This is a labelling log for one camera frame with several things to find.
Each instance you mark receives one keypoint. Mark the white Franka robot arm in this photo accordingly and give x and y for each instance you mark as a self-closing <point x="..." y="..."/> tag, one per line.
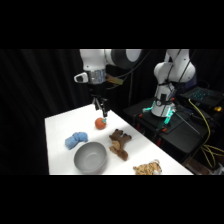
<point x="173" y="70"/>

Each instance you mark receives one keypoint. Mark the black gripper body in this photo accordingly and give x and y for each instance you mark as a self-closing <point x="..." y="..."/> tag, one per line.
<point x="97" y="89"/>

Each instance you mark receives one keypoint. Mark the black laptop with lit keyboard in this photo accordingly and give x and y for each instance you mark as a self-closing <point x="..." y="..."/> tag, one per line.
<point x="201" y="95"/>

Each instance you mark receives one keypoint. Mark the striped tiger plush toy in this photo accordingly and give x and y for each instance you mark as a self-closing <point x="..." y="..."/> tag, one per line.
<point x="147" y="167"/>

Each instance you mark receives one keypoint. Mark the small yellow object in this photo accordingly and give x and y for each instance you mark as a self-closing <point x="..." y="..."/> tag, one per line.
<point x="217" y="108"/>

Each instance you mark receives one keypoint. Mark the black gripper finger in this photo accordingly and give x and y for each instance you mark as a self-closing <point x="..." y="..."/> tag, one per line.
<point x="97" y="102"/>
<point x="104" y="108"/>

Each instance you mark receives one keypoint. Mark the orange pumpkin toy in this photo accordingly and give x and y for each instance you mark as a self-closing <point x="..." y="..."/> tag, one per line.
<point x="100" y="123"/>

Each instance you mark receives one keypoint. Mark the black robot stand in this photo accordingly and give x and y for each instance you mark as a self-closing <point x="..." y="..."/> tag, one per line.
<point x="176" y="131"/>

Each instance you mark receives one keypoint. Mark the grey bowl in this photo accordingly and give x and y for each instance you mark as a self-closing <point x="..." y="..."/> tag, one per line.
<point x="90" y="158"/>

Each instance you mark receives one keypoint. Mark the wrist camera with yellowish mount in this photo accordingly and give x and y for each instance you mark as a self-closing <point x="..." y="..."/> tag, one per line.
<point x="113" y="80"/>

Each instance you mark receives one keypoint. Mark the blue plush toy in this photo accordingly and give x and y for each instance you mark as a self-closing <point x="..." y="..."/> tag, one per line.
<point x="76" y="140"/>

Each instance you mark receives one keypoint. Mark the brown deer plush toy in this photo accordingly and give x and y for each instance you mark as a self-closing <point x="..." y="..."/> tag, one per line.
<point x="119" y="144"/>

